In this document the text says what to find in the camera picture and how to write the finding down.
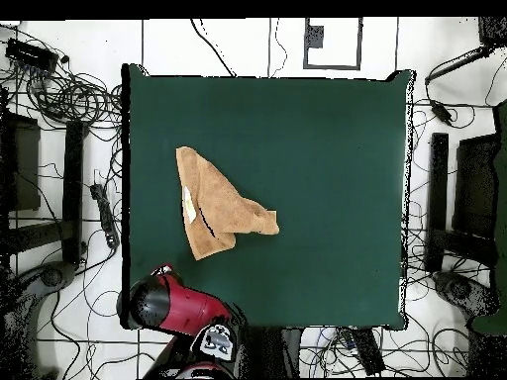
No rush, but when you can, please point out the small dark grey square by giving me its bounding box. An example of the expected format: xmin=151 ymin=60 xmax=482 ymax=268
xmin=304 ymin=25 xmax=325 ymax=49

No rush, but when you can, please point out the black power strip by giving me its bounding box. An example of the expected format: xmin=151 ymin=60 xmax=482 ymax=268
xmin=89 ymin=182 xmax=121 ymax=249

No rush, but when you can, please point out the black rod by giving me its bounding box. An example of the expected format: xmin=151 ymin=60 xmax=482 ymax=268
xmin=424 ymin=45 xmax=494 ymax=85

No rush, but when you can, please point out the black frame bar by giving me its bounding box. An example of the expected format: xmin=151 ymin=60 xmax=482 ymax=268
xmin=61 ymin=119 xmax=85 ymax=265
xmin=425 ymin=132 xmax=450 ymax=273

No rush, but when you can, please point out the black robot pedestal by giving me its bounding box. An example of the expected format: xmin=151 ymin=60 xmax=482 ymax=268
xmin=237 ymin=327 xmax=303 ymax=379

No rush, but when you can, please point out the black speckled box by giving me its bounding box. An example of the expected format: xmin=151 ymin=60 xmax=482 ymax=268
xmin=477 ymin=16 xmax=507 ymax=48

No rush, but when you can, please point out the black frame panel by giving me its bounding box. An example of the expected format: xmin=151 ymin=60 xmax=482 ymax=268
xmin=0 ymin=112 xmax=42 ymax=213
xmin=453 ymin=133 xmax=501 ymax=238

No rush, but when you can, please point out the dark grey stand base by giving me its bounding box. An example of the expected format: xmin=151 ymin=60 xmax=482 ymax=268
xmin=7 ymin=260 xmax=77 ymax=318
xmin=432 ymin=270 xmax=499 ymax=320

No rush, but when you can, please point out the tan terry towel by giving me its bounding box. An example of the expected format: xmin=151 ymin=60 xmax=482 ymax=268
xmin=174 ymin=144 xmax=281 ymax=261

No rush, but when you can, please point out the black cable tangle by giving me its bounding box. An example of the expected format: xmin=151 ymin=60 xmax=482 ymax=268
xmin=0 ymin=58 xmax=123 ymax=130

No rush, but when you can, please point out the long black cable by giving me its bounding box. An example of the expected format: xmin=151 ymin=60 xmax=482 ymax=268
xmin=189 ymin=18 xmax=238 ymax=78

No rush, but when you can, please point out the black network switch box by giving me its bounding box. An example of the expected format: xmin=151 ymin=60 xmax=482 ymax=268
xmin=5 ymin=37 xmax=59 ymax=73

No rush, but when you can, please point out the black flat device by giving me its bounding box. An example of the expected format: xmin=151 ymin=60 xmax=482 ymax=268
xmin=350 ymin=327 xmax=386 ymax=376

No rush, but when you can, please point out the dark green tablecloth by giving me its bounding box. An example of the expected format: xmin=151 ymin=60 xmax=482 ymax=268
xmin=120 ymin=62 xmax=416 ymax=333

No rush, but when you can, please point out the black power adapter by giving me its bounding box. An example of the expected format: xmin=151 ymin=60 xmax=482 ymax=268
xmin=430 ymin=99 xmax=454 ymax=125

